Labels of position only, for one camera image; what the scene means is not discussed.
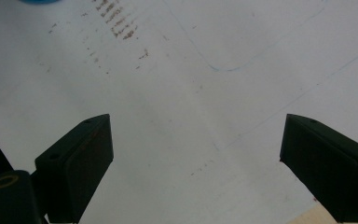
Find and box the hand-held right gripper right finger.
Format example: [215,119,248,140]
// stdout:
[279,113,358,224]

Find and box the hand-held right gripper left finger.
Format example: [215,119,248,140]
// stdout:
[34,113,115,224]

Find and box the blue cardboard box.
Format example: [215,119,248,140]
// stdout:
[18,0,62,5]

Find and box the white paper sheet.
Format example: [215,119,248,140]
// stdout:
[0,0,358,224]

